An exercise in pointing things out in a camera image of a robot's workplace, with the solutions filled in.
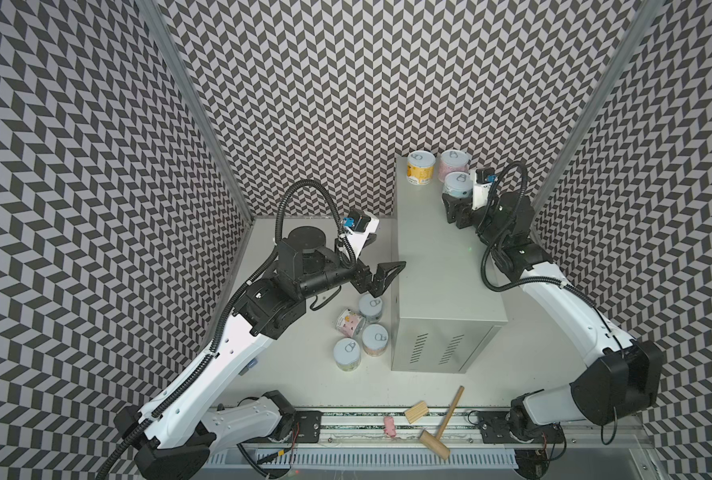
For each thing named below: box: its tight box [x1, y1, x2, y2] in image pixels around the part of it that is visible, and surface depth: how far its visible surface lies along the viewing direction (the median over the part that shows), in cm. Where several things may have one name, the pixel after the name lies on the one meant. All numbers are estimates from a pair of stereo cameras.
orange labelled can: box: [361, 324, 389, 357], surface depth 84 cm
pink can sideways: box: [335, 308, 365, 338], surface depth 86 cm
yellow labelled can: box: [406, 150, 437, 186], surface depth 79 cm
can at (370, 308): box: [358, 293, 383, 323], surface depth 91 cm
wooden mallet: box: [420, 385, 465, 461], surface depth 73 cm
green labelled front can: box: [333, 337, 362, 372], surface depth 82 cm
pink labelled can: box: [438, 149, 470, 182], surface depth 78 cm
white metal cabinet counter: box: [390, 155, 508, 375], surface depth 67 cm
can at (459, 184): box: [442, 171, 474, 198], surface depth 73 cm
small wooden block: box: [404, 401, 429, 424], surface depth 78 cm
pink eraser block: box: [383, 416, 396, 437], surface depth 75 cm
